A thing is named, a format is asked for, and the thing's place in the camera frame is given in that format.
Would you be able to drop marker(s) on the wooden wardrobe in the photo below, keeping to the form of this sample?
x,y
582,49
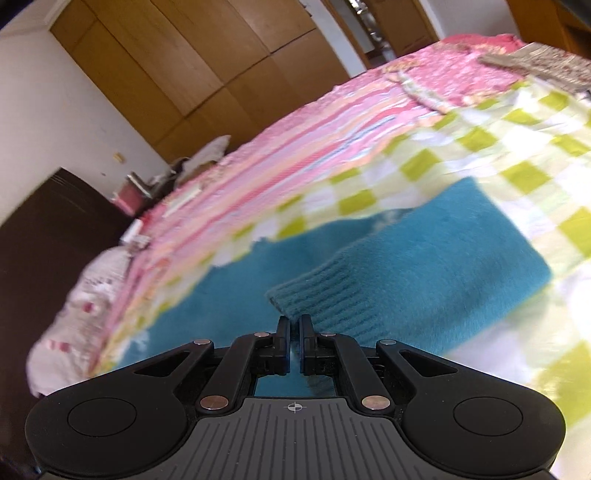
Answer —
x,y
184,60

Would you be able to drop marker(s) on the metal lamp stand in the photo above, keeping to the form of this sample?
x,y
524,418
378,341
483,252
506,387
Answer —
x,y
138,182

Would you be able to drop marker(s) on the pink striped blanket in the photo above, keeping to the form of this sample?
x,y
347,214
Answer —
x,y
323,134

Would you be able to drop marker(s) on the white box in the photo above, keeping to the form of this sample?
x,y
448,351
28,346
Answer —
x,y
134,233

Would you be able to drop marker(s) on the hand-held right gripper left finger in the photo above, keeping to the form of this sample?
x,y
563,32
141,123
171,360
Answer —
x,y
284,344

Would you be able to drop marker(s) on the dark brown headboard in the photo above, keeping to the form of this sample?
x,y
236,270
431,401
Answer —
x,y
46,240

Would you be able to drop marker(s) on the white ribbed object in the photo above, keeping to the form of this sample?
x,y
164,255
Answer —
x,y
182,201

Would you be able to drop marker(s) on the pink box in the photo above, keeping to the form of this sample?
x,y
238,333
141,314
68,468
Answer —
x,y
125,201

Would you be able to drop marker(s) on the green white checked bedsheet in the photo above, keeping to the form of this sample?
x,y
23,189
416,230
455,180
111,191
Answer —
x,y
531,152

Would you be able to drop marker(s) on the grey folded cloth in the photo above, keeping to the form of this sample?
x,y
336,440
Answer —
x,y
210,150

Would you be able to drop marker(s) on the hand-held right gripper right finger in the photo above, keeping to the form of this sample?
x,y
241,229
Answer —
x,y
304,344

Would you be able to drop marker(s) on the wooden door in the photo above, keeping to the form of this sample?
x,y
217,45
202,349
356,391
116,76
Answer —
x,y
406,25

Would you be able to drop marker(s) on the grey patterned cloth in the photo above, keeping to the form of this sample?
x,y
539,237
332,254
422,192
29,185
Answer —
x,y
545,62

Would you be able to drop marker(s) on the white pillow with pink print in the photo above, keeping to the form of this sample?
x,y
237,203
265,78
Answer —
x,y
87,295

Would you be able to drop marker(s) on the teal knit sweater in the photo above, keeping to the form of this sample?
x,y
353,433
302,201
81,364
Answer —
x,y
415,258

